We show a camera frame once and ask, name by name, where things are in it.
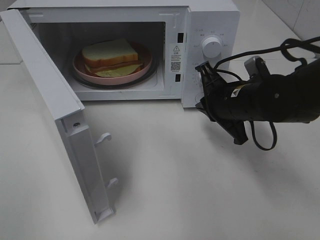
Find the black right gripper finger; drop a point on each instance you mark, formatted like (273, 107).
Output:
(235, 128)
(207, 73)

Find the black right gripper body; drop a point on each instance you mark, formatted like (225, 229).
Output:
(216, 96)

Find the white timer knob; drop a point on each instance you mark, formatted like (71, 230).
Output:
(199, 77)

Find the round white door button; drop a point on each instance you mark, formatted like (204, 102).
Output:
(198, 97)

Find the toy sandwich with lettuce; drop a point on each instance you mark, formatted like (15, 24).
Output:
(111, 59)

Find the pink round plate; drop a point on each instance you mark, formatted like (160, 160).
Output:
(143, 53)

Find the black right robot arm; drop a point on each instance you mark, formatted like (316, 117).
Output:
(265, 97)

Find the upper white power knob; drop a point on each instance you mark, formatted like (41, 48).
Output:
(211, 47)

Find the white microwave oven body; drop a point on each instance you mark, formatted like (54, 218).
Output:
(173, 30)

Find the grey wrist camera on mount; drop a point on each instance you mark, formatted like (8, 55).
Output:
(256, 69)

